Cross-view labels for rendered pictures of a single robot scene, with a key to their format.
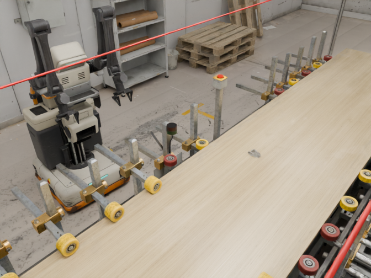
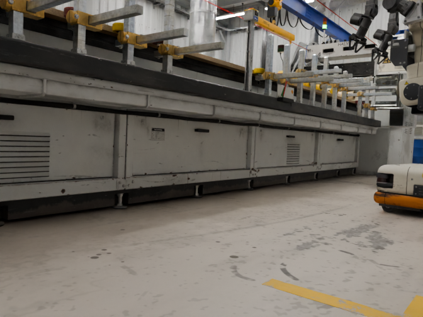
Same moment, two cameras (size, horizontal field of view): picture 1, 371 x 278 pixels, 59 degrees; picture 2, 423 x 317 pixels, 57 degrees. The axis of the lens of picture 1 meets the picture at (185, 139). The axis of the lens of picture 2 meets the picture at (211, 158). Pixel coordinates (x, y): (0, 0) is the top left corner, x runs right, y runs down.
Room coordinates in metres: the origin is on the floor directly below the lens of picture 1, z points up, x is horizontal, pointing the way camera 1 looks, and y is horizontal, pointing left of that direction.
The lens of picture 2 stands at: (4.51, -0.62, 0.39)
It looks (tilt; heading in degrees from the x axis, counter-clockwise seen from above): 3 degrees down; 176
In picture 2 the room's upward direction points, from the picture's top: 3 degrees clockwise
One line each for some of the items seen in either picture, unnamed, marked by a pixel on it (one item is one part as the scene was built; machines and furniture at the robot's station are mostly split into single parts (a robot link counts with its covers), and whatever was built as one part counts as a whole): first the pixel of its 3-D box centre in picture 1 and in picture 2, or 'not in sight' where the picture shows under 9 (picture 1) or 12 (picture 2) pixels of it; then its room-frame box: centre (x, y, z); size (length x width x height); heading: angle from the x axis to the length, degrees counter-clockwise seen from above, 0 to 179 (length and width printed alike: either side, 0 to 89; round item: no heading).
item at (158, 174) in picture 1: (168, 166); (286, 92); (1.63, 0.11, 0.75); 0.26 x 0.01 x 0.10; 138
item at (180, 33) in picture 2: (271, 83); (149, 39); (2.74, -0.79, 0.82); 0.43 x 0.03 x 0.04; 48
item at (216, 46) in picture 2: (257, 92); (187, 50); (2.55, -0.63, 0.82); 0.43 x 0.03 x 0.04; 48
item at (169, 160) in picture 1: (170, 165); not in sight; (1.52, 0.09, 0.85); 0.08 x 0.08 x 0.11
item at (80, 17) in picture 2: (295, 74); (84, 21); (2.88, -1.04, 0.84); 0.14 x 0.06 x 0.05; 138
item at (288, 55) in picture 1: (284, 78); (129, 26); (2.71, -0.89, 0.87); 0.04 x 0.04 x 0.48; 48
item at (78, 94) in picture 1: (79, 100); (406, 51); (2.08, 0.76, 0.99); 0.28 x 0.16 x 0.22; 134
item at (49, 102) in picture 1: (57, 96); not in sight; (2.38, 1.04, 0.87); 0.23 x 0.15 x 0.11; 134
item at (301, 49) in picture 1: (296, 70); (79, 12); (2.89, -1.06, 0.87); 0.04 x 0.04 x 0.48; 48
